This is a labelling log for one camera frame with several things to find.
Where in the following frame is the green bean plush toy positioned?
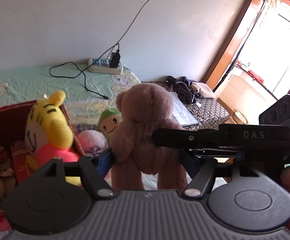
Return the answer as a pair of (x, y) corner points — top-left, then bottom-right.
(98, 108), (122, 141)

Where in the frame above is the white power strip cord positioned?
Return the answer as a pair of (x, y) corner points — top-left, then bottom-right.
(97, 0), (170, 63)

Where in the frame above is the dark patterned cloth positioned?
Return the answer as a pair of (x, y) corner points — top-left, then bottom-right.
(156, 76), (230, 131)

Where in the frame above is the wooden door frame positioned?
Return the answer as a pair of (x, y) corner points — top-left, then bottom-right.
(201, 0), (290, 88)

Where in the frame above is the white power strip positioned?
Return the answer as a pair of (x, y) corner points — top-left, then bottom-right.
(87, 58), (123, 74)

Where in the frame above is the metal bowl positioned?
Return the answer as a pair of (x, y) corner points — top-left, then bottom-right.
(232, 109), (249, 125)

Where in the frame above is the red gift bag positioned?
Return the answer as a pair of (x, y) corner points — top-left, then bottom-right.
(11, 140), (37, 184)

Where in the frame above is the black charger adapter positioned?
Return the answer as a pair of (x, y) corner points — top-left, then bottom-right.
(110, 49), (120, 68)

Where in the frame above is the black charging cable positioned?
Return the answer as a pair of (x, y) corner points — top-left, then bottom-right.
(48, 43), (120, 100)

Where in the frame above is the beige folded cloth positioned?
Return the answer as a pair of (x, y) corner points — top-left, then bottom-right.
(189, 81), (216, 99)

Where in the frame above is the pink fluffy plush toy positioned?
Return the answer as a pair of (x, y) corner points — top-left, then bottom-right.
(77, 130), (108, 156)

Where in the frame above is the green yellow cartoon bedsheet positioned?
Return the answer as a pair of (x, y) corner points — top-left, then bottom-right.
(0, 64), (140, 134)

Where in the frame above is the red cardboard box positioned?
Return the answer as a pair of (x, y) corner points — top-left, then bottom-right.
(0, 100), (86, 233)

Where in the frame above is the yellow tiger plush red shirt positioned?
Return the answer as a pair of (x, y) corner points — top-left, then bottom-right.
(24, 90), (83, 187)

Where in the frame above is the black coiled cord bundle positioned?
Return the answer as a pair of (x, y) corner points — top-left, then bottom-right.
(166, 75), (197, 105)

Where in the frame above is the pink-brown teddy bear plush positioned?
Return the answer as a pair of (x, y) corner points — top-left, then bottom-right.
(109, 83), (188, 193)

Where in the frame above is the white paper booklet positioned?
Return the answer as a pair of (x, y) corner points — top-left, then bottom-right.
(170, 92), (199, 126)

